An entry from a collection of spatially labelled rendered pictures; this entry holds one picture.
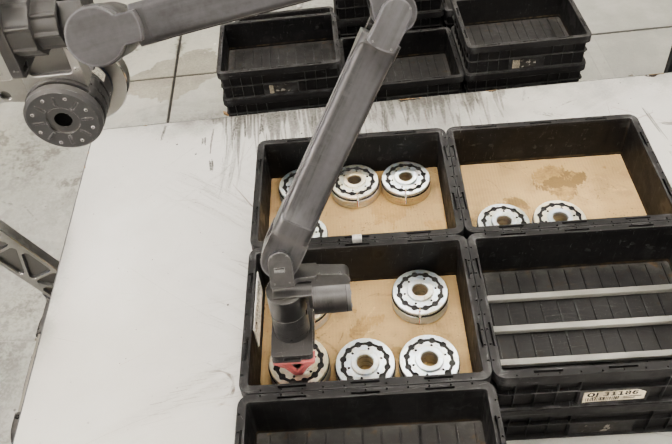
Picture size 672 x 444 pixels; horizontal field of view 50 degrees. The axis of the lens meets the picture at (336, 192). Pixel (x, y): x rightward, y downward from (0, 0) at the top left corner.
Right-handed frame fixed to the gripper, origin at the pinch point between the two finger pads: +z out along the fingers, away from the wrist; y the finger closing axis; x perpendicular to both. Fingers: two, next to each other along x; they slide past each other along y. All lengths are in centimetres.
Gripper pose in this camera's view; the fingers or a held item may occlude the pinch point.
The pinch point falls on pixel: (298, 358)
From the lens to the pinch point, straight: 125.6
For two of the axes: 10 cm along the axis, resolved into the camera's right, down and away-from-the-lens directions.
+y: -0.2, -7.2, 7.0
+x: -10.0, 0.6, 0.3
